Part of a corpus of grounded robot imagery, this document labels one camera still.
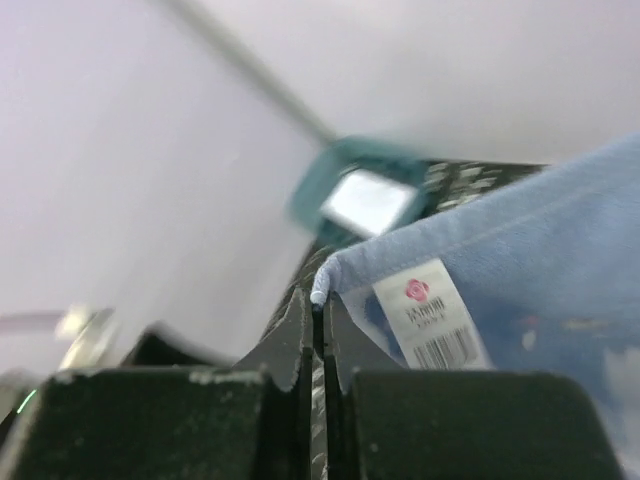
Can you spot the white towel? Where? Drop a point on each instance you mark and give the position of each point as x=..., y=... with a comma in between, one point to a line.
x=368, y=204

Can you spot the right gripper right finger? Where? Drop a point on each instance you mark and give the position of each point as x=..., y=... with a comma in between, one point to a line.
x=387, y=422

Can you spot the left aluminium frame post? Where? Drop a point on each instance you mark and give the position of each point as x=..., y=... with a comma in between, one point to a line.
x=217, y=38

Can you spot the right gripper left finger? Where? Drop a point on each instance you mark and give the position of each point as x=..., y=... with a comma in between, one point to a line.
x=249, y=421

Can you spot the light blue towel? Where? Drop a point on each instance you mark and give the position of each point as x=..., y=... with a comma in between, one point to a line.
x=539, y=275

